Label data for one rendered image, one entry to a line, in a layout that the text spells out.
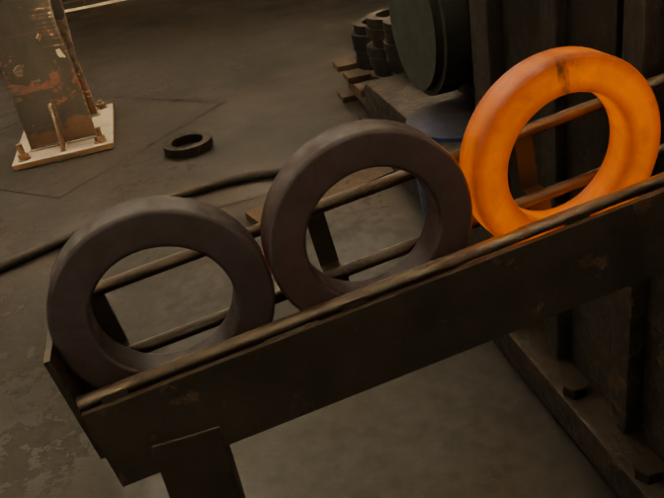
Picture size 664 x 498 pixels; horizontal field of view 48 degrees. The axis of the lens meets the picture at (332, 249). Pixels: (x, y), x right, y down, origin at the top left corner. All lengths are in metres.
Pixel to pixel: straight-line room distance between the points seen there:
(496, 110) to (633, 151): 0.15
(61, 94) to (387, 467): 2.23
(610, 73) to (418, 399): 0.91
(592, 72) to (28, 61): 2.67
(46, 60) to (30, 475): 1.92
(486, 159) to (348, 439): 0.85
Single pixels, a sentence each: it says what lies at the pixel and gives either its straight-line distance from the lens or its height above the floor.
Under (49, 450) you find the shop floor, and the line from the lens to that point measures 1.60.
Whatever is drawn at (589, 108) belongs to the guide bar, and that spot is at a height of 0.69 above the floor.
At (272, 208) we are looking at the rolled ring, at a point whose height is 0.70.
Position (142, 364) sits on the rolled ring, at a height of 0.59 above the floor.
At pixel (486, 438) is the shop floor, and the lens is 1.37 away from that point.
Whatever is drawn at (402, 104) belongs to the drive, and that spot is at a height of 0.25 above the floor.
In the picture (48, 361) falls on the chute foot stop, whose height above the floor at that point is 0.63.
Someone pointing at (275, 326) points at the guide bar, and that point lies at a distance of 0.62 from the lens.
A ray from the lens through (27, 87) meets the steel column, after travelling 3.17.
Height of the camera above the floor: 0.96
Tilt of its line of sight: 29 degrees down
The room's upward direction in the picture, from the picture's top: 10 degrees counter-clockwise
